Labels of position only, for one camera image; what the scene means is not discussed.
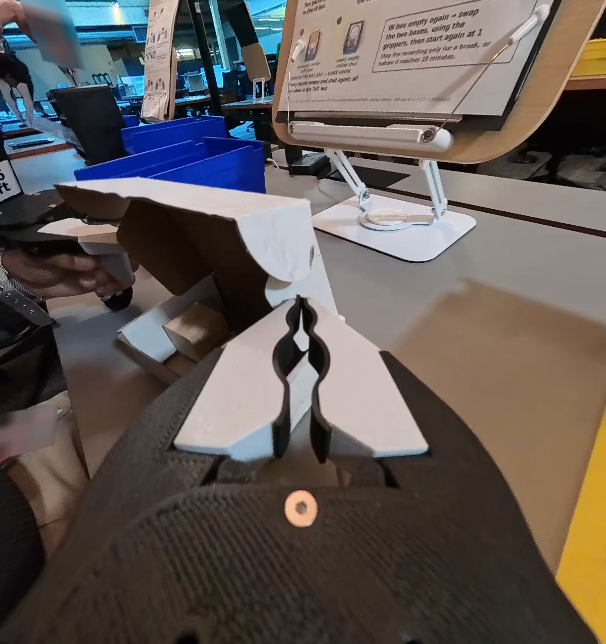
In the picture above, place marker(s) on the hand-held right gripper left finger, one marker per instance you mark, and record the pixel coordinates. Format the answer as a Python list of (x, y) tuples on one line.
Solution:
[(232, 402)]

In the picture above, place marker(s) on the plain wooden cube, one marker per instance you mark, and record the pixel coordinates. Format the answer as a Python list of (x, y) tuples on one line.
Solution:
[(194, 327)]

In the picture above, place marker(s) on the dark grey backing board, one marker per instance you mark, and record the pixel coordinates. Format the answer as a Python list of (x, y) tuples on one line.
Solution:
[(529, 75)]

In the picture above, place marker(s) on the grey desk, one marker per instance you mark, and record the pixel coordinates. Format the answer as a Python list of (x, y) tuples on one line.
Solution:
[(484, 302)]

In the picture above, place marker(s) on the person's torso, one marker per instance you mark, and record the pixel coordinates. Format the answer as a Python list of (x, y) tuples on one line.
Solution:
[(6, 528)]

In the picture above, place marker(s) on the person's left hand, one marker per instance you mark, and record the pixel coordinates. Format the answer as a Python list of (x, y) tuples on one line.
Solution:
[(56, 276)]

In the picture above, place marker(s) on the brown printed paper banner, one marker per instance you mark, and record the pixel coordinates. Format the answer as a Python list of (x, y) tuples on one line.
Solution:
[(159, 60)]

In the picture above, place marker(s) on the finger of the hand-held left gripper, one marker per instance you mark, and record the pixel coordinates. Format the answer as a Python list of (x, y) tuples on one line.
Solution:
[(81, 231)]

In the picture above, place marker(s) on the white cardboard mailer box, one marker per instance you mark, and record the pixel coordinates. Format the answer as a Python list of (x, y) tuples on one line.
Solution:
[(272, 236)]

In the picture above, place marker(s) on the yellow storage bin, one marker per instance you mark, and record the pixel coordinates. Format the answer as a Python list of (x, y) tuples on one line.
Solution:
[(602, 58)]

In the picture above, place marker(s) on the black office chair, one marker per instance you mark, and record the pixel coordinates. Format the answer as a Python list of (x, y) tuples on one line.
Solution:
[(91, 120)]

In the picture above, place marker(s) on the white document stand wooden board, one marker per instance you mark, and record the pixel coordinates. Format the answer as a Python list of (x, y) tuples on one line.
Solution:
[(398, 236)]

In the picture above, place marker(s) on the yellow plastic bin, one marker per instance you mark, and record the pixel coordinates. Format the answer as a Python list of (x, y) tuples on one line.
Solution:
[(599, 553)]

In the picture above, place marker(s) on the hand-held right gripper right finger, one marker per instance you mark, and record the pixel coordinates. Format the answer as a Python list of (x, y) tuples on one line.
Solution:
[(368, 402)]

